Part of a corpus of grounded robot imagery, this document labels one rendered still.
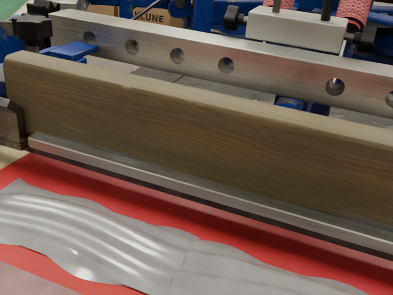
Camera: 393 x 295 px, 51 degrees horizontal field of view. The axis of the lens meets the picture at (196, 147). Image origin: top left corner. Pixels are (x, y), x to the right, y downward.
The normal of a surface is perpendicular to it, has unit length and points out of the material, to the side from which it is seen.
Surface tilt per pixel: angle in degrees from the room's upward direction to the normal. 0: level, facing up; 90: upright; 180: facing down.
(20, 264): 0
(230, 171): 90
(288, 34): 90
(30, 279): 0
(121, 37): 90
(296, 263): 0
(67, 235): 28
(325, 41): 90
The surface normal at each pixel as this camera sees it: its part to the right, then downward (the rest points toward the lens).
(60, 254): -0.22, -0.40
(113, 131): -0.37, 0.42
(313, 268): 0.08, -0.87
